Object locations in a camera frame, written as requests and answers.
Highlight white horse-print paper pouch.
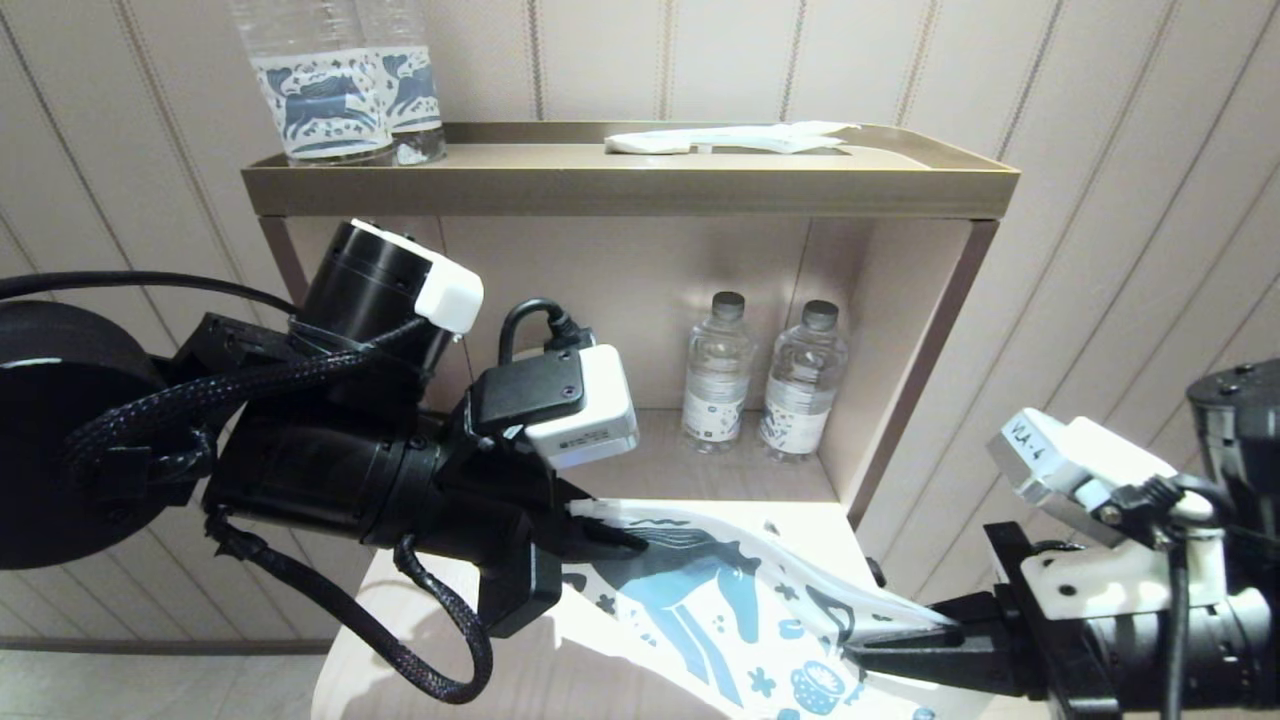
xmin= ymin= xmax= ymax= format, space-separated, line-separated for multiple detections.
xmin=560 ymin=498 xmax=987 ymax=720

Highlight small clear water bottle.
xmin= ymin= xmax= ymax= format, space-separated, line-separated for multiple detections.
xmin=682 ymin=292 xmax=758 ymax=454
xmin=757 ymin=300 xmax=852 ymax=464

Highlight beige brown shelf unit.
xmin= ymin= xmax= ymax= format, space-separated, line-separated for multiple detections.
xmin=240 ymin=120 xmax=1022 ymax=531

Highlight white plastic sachet wrapper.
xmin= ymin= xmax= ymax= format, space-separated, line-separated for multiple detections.
xmin=603 ymin=120 xmax=862 ymax=157

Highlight large horse-label water bottle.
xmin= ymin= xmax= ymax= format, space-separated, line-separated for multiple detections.
xmin=228 ymin=0 xmax=397 ymax=167
xmin=355 ymin=0 xmax=449 ymax=165

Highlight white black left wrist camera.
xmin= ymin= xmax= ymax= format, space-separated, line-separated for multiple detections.
xmin=468 ymin=345 xmax=642 ymax=472

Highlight black right camera cable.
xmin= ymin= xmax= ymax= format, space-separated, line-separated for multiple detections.
xmin=1110 ymin=475 xmax=1242 ymax=720

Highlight black camera cable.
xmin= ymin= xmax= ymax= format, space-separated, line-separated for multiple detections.
xmin=497 ymin=297 xmax=587 ymax=367
xmin=1110 ymin=475 xmax=1242 ymax=720

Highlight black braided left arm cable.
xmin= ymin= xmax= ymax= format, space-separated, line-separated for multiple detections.
xmin=65 ymin=318 xmax=497 ymax=707

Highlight black left camera cable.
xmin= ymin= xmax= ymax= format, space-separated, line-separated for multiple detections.
xmin=497 ymin=297 xmax=587 ymax=367

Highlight smooth black left arm cable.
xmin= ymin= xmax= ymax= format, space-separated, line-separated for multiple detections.
xmin=0 ymin=270 xmax=303 ymax=317

